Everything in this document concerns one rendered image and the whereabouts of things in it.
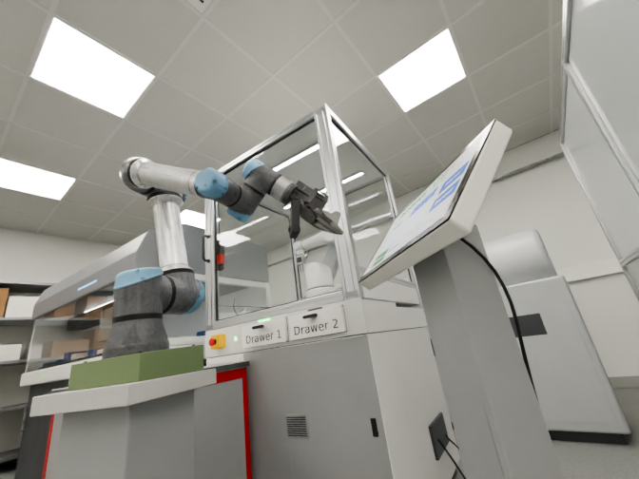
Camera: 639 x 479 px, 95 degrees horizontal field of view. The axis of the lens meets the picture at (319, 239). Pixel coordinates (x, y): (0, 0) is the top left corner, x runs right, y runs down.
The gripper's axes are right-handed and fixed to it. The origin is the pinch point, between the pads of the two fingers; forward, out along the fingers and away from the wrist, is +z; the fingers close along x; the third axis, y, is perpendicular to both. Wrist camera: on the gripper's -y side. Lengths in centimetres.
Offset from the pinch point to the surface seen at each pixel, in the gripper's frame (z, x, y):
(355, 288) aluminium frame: 19.0, 38.0, 1.9
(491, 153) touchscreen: 17.4, -38.4, 15.5
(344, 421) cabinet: 43, 48, -43
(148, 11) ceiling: -170, 51, 81
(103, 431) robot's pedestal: -18, 0, -70
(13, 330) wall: -272, 370, -175
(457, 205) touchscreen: 15.7, -38.3, -1.2
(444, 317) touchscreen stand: 33.6, -13.1, -10.2
